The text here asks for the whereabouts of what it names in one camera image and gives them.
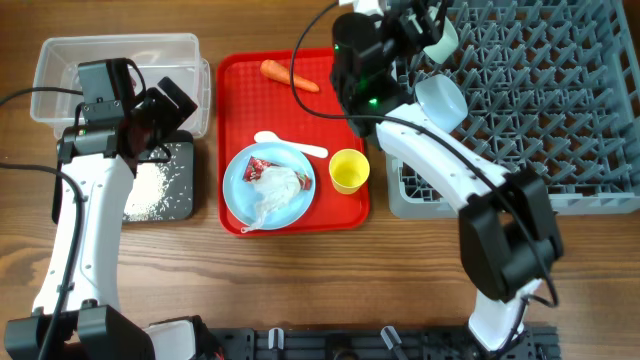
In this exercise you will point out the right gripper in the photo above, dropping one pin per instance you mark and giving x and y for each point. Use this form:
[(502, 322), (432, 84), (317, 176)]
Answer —
[(417, 20)]

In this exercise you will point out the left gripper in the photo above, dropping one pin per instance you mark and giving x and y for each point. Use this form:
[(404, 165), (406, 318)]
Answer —
[(172, 118)]

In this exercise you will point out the green bowl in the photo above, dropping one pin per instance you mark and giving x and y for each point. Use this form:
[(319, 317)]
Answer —
[(445, 47)]

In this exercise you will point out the white rice leftovers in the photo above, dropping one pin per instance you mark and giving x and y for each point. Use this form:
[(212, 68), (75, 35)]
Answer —
[(147, 199)]

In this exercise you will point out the light blue bowl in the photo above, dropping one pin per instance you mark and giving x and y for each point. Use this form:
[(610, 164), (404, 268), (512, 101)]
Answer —
[(442, 102)]

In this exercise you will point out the white tissue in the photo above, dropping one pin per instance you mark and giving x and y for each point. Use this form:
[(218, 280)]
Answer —
[(278, 186)]

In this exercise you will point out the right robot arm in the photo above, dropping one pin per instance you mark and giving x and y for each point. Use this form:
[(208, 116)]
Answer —
[(509, 238)]

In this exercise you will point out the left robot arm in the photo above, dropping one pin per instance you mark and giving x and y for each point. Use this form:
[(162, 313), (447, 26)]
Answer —
[(118, 124)]

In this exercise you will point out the grey dishwasher rack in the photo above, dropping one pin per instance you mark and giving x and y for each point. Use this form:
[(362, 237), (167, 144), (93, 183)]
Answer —
[(551, 86)]

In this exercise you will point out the black plastic tray bin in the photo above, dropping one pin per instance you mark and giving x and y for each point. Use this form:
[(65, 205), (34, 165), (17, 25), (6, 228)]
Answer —
[(175, 200)]

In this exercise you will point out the clear plastic storage bin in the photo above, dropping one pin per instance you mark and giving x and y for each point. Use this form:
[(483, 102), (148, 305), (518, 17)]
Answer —
[(175, 55)]

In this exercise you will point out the white plastic spoon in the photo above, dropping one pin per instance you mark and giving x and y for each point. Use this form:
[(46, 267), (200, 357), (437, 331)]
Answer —
[(269, 136)]

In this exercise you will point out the red snack wrapper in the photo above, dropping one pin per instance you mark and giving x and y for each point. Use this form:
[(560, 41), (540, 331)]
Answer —
[(257, 166)]

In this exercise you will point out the light blue plate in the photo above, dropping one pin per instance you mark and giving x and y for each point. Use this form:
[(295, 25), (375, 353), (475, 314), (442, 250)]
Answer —
[(240, 196)]

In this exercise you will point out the orange carrot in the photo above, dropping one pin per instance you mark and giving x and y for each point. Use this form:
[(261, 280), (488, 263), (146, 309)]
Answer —
[(277, 72)]

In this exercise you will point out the red serving tray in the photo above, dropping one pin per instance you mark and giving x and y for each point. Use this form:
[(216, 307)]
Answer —
[(248, 102)]

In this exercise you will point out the yellow plastic cup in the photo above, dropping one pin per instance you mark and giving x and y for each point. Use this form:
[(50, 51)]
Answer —
[(349, 169)]

